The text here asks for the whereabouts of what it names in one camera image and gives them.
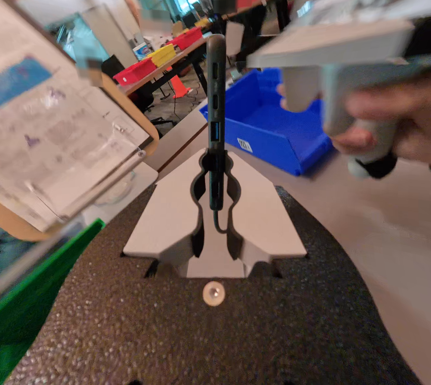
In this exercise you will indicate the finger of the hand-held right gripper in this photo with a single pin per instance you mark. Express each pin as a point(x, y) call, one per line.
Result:
point(336, 45)

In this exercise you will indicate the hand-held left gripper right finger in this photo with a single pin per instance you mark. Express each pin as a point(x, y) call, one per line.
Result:
point(266, 220)

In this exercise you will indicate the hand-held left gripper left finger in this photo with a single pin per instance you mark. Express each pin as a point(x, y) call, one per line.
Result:
point(168, 216)

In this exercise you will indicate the dark grey usb hub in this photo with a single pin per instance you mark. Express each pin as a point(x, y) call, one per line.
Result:
point(215, 89)

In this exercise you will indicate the green plastic bin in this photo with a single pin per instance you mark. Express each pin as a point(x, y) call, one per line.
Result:
point(27, 297)

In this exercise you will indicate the person's right hand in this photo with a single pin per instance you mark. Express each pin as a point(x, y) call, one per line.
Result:
point(414, 116)

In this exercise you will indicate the blue plastic bin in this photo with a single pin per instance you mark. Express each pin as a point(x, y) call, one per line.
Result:
point(262, 122)

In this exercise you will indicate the white panel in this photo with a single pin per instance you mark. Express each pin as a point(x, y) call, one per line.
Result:
point(234, 38)

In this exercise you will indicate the orange traffic cone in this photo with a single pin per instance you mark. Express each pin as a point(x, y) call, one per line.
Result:
point(178, 85)

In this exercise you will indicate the wooden work table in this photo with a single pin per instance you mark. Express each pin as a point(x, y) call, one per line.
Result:
point(148, 80)

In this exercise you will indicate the laminated sheet with blue header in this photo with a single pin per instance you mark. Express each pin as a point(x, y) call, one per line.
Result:
point(67, 122)

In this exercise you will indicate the red plastic bin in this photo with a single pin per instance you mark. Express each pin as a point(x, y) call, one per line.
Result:
point(134, 72)
point(188, 38)

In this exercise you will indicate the yellow plastic bin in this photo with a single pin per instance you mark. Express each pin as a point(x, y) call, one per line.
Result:
point(163, 53)

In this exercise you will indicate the white wipes canister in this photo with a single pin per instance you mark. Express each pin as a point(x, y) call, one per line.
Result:
point(141, 52)

